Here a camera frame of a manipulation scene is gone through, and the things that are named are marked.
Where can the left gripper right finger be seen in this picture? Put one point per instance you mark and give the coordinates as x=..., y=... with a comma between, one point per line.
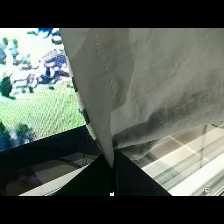
x=135, y=181

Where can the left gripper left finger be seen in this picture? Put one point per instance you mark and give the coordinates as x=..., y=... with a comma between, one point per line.
x=95, y=180

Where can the white garment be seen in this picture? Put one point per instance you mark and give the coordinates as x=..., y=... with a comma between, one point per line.
x=160, y=83

